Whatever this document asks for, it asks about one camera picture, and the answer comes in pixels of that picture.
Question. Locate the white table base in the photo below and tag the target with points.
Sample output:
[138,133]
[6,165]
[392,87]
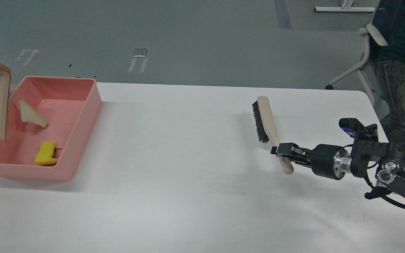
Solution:
[345,6]

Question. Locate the white office chair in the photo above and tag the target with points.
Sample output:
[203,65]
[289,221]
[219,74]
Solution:
[367,32]

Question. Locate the yellow sponge piece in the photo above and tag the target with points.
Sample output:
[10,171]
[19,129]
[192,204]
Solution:
[45,154]

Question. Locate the pink plastic bin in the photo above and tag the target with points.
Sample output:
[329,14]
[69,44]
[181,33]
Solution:
[71,107]

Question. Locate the seated person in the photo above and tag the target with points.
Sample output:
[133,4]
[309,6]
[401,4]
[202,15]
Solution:
[390,66]

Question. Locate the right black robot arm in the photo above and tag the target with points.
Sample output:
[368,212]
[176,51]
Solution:
[381,165]

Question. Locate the grey floor socket plate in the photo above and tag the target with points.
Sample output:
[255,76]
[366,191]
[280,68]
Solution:
[139,53]

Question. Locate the beige hand brush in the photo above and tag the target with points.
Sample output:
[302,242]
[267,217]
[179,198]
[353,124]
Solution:
[264,121]

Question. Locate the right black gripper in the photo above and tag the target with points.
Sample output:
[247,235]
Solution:
[328,161]

